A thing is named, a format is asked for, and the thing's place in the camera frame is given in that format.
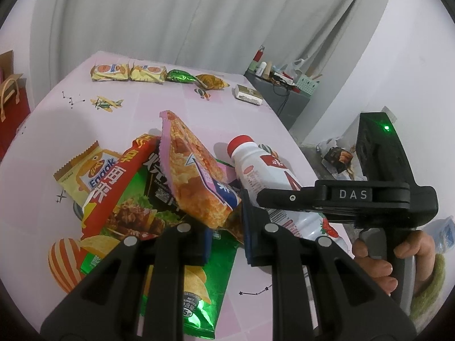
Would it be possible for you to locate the pink printed tablecloth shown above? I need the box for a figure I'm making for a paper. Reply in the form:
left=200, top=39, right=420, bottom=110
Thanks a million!
left=0, top=50, right=356, bottom=341

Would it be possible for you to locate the green patterned box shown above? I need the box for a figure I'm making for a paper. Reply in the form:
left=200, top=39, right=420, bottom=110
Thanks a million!
left=294, top=73, right=319, bottom=96

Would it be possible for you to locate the yellow noodle snack packet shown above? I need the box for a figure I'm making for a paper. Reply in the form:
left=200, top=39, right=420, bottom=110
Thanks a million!
left=53, top=140, right=123, bottom=208

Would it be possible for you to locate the gold candy wrapper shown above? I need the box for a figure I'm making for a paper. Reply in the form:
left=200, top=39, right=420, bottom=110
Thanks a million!
left=195, top=74, right=230, bottom=90

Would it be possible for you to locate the red paper bag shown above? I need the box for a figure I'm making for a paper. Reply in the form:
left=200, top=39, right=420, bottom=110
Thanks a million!
left=0, top=73, right=32, bottom=160

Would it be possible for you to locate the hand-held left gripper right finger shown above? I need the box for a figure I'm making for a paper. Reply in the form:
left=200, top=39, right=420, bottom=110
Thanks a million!
left=240, top=189, right=417, bottom=341

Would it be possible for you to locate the white strawberry milk bottle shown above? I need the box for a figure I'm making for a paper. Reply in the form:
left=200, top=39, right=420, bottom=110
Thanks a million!
left=227, top=135, right=351, bottom=253

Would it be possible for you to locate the white curtain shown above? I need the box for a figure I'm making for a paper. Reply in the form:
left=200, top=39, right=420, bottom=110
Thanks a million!
left=30, top=0, right=397, bottom=79

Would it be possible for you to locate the red snack packet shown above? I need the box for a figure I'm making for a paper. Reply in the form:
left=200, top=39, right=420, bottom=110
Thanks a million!
left=81, top=135, right=160, bottom=242

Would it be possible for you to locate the black cable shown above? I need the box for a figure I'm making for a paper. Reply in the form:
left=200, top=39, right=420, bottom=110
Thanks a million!
left=274, top=83, right=289, bottom=116

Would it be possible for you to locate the yellow biscuit packet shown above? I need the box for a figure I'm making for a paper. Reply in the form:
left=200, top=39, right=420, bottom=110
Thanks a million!
left=129, top=63, right=167, bottom=84
left=90, top=63, right=129, bottom=82

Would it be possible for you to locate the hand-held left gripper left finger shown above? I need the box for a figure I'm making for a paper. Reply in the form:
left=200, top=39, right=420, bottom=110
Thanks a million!
left=40, top=220, right=214, bottom=341

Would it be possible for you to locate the person's right forearm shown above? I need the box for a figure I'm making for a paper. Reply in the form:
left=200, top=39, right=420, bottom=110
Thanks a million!
left=412, top=252, right=446, bottom=320

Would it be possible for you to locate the translucent white plastic bag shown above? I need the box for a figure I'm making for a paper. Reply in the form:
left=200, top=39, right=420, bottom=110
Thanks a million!
left=284, top=59, right=308, bottom=79

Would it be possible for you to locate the pink orange snack packet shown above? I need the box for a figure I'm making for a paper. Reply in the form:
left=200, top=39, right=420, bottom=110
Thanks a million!
left=158, top=111, right=242, bottom=242

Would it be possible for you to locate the green chips bag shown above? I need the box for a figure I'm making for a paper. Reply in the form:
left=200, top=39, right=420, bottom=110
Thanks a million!
left=80, top=149, right=239, bottom=340

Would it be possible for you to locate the blue white plastic packet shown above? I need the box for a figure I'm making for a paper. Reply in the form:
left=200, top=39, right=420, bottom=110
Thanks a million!
left=425, top=217, right=455, bottom=253

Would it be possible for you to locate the black snack bag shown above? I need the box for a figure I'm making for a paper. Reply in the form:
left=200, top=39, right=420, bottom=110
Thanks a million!
left=322, top=145, right=354, bottom=174

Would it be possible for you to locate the person's right hand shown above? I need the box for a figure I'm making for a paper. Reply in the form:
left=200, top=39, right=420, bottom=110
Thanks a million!
left=352, top=231, right=436, bottom=295

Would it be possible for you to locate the grey cabinet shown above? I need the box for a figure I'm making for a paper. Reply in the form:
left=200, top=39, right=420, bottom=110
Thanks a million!
left=245, top=69, right=311, bottom=132

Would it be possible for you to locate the gold white cake packet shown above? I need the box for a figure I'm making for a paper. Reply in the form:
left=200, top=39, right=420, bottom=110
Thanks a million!
left=233, top=84, right=264, bottom=106

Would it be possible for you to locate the green candy wrapper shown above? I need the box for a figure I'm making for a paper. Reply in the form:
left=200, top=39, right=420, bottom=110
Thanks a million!
left=166, top=69, right=197, bottom=84

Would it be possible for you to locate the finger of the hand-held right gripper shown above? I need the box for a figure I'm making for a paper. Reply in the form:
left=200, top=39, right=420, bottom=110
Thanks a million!
left=256, top=180, right=328, bottom=210

